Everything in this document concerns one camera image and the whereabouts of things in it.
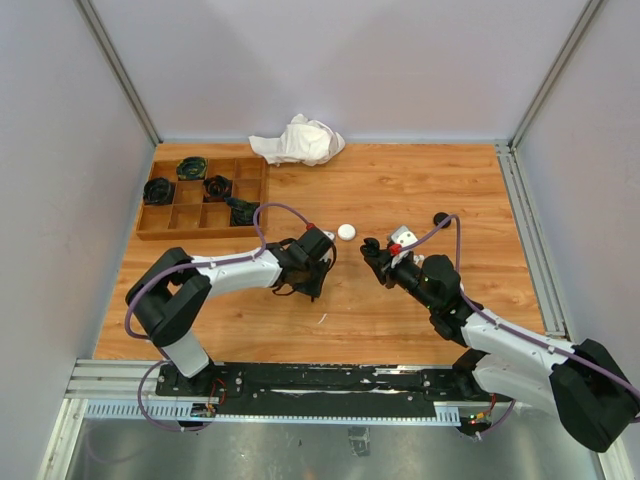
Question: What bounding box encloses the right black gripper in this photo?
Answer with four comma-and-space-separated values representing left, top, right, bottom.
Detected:
366, 248, 438, 312

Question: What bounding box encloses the black round case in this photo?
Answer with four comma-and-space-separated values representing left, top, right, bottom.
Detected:
360, 237, 380, 258
433, 212, 451, 229

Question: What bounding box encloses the white round case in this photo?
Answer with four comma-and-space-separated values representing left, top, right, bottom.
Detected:
337, 223, 357, 241

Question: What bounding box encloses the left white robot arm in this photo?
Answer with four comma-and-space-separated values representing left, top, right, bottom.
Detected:
125, 225, 337, 396

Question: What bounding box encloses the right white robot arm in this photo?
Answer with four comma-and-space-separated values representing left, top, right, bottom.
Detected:
360, 238, 639, 452

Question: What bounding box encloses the dark coiled band lower right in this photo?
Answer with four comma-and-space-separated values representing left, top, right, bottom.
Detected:
225, 197, 260, 227

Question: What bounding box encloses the dark coiled band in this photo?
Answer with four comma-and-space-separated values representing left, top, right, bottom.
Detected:
143, 177, 175, 206
203, 175, 233, 203
176, 156, 208, 181
225, 197, 260, 227

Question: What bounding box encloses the dark coiled band middle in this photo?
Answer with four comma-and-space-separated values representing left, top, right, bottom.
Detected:
203, 175, 233, 203

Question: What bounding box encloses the wooden compartment tray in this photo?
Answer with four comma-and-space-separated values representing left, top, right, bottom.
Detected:
135, 154, 268, 240

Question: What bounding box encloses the crumpled white cloth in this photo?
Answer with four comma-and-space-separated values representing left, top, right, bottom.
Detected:
248, 114, 346, 167

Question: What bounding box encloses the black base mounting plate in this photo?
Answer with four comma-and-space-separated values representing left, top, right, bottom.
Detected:
155, 363, 490, 418

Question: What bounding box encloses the dark coiled band top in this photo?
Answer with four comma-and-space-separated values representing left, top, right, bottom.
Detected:
176, 156, 208, 181

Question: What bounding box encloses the dark coiled band left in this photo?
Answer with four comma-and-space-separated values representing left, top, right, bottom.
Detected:
143, 177, 175, 206

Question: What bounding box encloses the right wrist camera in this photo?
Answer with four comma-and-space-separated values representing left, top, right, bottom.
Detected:
387, 225, 418, 267

